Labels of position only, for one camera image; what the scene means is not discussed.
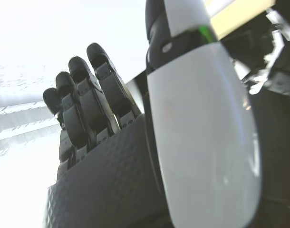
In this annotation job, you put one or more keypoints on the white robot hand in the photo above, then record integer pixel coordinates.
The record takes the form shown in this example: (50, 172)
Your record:
(202, 118)

